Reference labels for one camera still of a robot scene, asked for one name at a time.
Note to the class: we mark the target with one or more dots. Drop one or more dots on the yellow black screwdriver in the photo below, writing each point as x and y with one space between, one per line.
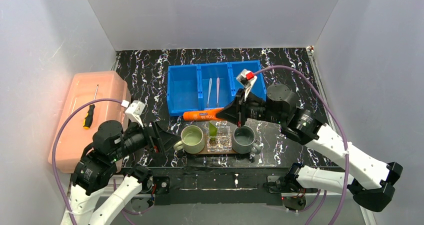
88 120

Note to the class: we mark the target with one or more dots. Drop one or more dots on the oval wooden tray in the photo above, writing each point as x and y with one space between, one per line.
205 151

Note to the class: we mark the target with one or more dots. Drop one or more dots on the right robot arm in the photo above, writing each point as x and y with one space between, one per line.
370 181

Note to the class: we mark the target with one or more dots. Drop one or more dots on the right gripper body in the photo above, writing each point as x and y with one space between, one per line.
241 108

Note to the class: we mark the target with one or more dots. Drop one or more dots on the grey ceramic mug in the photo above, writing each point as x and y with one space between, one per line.
244 141

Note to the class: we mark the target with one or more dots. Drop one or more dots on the clear plastic holder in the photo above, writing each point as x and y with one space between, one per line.
223 140

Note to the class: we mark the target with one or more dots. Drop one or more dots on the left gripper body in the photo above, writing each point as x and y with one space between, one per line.
152 136

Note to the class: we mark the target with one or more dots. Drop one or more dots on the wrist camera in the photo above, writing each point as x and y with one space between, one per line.
134 111
247 79

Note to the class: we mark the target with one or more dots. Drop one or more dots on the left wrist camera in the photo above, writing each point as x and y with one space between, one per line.
134 111

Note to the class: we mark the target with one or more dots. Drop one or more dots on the blue three-compartment plastic bin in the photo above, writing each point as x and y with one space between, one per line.
187 85

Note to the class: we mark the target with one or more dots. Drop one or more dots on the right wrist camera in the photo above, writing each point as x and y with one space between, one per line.
247 79

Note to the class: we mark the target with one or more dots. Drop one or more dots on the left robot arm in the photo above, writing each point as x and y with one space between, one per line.
97 165

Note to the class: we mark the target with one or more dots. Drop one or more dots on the green toothpaste tube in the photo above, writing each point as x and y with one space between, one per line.
212 131

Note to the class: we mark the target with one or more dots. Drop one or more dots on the light green ceramic mug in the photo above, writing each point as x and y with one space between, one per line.
192 140

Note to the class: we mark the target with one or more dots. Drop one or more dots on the orange toothpaste tube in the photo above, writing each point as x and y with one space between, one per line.
202 115

